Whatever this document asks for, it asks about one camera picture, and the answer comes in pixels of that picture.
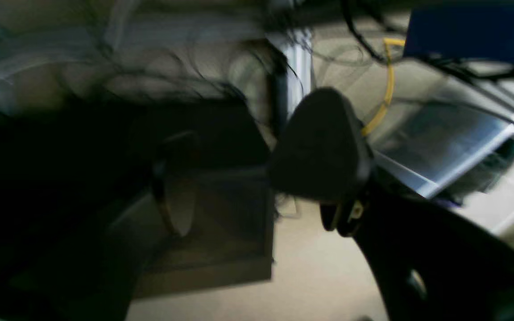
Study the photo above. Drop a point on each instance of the aluminium frame leg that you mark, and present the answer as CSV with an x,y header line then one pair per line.
x,y
295,46

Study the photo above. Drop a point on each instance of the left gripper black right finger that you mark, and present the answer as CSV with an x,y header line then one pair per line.
x,y
322,155

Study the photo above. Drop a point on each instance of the clear plastic storage bin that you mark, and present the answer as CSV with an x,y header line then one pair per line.
x,y
453,142

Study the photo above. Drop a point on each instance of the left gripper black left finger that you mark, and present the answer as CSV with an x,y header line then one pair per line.
x,y
175,186

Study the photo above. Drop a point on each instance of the black computer box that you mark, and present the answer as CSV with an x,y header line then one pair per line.
x,y
482,31

